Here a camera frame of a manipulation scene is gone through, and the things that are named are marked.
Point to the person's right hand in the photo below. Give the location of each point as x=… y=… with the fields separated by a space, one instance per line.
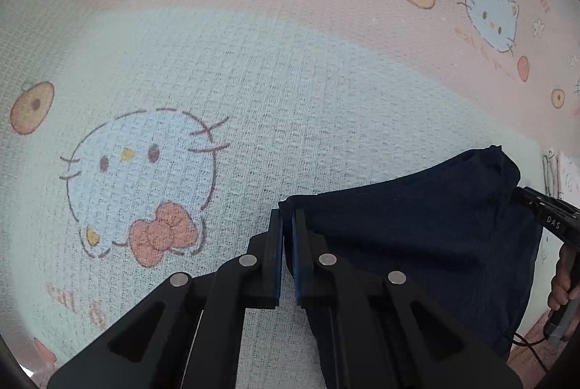
x=562 y=280

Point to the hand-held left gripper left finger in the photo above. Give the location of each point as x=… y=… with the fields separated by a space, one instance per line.
x=275 y=248

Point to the pink cat printed blanket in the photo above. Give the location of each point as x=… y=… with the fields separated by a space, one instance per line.
x=226 y=76

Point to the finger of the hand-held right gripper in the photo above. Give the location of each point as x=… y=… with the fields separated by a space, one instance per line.
x=528 y=196

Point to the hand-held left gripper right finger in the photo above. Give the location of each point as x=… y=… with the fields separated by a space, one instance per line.
x=299 y=255

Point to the navy striped shorts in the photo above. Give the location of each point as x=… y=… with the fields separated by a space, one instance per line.
x=408 y=226

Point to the folded pink printed cloth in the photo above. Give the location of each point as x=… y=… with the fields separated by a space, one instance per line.
x=568 y=176

